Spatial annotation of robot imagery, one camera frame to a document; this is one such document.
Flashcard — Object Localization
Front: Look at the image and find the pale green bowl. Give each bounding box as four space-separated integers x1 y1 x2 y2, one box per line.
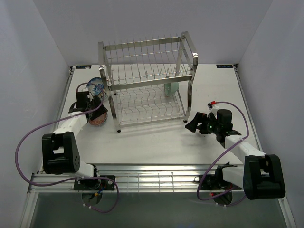
164 82 179 97

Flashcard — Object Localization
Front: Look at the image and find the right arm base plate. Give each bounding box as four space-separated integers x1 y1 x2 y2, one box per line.
194 162 240 206

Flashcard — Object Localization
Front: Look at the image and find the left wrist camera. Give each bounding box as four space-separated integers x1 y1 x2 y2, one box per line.
76 87 93 99

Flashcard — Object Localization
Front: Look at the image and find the blue patterned white bowl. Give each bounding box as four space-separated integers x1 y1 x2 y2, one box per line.
86 77 105 97

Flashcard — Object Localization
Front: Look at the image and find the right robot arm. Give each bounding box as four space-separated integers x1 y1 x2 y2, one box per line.
185 109 285 200

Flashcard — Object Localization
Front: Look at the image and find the stainless steel dish rack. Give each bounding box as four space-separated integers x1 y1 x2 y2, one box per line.
98 31 199 132

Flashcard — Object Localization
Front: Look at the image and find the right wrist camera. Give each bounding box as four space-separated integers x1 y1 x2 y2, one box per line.
207 101 219 117

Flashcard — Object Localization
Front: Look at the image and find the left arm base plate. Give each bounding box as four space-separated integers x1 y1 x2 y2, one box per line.
73 175 116 191

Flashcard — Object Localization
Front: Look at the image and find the aluminium frame rail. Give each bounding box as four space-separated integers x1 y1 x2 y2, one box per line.
27 163 274 194

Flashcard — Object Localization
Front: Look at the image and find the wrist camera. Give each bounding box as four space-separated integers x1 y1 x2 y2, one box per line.
207 101 219 117
76 87 93 99

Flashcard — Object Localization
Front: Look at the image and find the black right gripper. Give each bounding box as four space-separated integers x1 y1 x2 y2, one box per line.
185 112 220 134

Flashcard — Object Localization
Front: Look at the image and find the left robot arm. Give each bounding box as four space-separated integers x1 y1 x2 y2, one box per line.
42 91 107 190

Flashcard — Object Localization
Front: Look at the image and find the red blue zigzag bowl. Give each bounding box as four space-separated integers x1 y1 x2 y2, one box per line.
88 112 108 126

